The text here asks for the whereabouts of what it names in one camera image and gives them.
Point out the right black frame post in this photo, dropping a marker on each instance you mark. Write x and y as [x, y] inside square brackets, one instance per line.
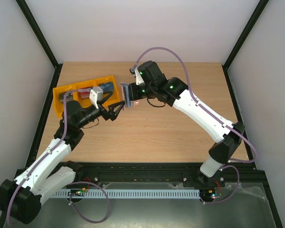
[245, 32]

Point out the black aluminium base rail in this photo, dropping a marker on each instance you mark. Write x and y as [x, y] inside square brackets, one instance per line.
[186, 173]

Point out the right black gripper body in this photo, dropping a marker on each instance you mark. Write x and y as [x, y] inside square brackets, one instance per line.
[130, 91]

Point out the black card stack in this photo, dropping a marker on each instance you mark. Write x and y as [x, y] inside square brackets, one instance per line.
[67, 96]

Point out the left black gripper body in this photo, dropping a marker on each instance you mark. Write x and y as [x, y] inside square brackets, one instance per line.
[105, 114]

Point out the left black frame post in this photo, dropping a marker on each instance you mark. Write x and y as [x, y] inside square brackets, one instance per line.
[26, 11]

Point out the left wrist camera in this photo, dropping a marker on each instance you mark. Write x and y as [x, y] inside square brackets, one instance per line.
[96, 96]

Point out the black frame post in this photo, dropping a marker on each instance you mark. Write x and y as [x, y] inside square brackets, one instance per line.
[245, 32]
[26, 11]

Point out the yellow bin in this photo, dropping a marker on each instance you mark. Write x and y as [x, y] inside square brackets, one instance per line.
[84, 84]
[110, 78]
[59, 107]

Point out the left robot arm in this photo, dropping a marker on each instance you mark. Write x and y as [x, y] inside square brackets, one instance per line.
[22, 198]

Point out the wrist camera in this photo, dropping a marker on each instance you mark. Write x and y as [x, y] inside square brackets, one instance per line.
[96, 96]
[137, 75]

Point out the right yellow bin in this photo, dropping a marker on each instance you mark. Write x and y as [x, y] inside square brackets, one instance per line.
[110, 78]

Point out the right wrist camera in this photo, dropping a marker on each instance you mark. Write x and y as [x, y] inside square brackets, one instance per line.
[137, 75]

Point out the red card stack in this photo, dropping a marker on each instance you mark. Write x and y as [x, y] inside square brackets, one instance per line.
[84, 93]

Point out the left yellow bin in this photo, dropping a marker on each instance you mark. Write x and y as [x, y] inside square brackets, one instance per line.
[59, 107]

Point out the tan leather card holder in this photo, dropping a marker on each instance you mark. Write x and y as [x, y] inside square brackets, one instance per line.
[123, 88]

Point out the blue card stack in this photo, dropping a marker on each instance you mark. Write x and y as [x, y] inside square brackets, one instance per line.
[107, 87]

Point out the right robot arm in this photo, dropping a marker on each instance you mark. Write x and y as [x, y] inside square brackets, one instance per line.
[151, 83]

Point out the white slotted cable duct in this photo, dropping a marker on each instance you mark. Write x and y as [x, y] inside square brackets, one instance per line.
[129, 194]

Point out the middle yellow bin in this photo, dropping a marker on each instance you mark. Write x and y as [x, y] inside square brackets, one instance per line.
[84, 84]

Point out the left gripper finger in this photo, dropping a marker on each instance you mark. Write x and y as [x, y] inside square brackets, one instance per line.
[107, 100]
[114, 109]

